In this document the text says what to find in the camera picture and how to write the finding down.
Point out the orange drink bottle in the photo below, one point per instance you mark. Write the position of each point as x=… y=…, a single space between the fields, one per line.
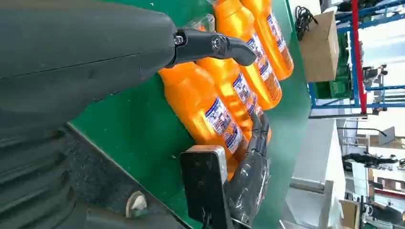
x=189 y=104
x=234 y=22
x=262 y=22
x=227 y=85

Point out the blue and red metal rack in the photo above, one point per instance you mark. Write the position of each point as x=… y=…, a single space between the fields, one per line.
x=359 y=63

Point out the green table mat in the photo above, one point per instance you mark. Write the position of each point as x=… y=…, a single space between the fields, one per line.
x=142 y=126

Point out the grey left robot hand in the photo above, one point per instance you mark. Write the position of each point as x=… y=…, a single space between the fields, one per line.
x=79 y=47

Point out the brown cardboard box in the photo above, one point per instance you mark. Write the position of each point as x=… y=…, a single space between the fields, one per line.
x=319 y=50

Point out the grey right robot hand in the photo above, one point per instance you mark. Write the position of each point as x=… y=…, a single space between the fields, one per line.
x=250 y=177

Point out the white table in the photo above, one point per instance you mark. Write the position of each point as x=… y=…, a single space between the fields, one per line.
x=313 y=151
x=313 y=3

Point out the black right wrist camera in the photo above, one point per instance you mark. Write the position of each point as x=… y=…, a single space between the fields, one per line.
x=202 y=183

